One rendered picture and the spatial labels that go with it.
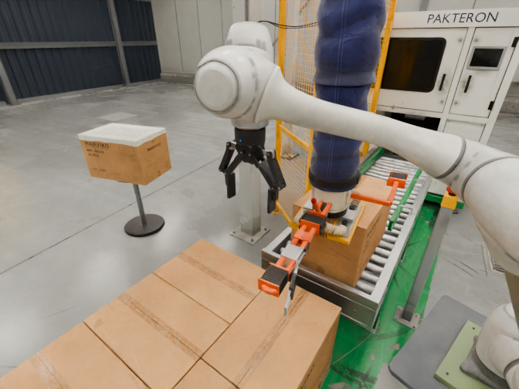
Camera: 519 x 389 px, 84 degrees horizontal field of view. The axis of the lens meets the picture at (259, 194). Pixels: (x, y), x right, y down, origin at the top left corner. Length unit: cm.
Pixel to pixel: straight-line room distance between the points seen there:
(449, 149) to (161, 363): 129
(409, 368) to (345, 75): 104
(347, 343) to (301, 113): 184
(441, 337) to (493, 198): 85
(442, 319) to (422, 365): 25
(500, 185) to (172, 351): 130
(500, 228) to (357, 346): 168
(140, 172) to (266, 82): 222
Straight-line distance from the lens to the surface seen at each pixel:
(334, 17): 112
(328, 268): 169
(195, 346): 146
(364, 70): 115
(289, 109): 50
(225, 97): 45
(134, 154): 259
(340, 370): 206
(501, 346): 116
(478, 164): 71
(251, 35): 63
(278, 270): 98
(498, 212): 61
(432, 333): 139
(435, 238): 197
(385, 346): 224
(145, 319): 162
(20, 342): 262
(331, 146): 120
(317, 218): 123
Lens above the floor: 175
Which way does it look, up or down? 29 degrees down
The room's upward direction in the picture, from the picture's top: straight up
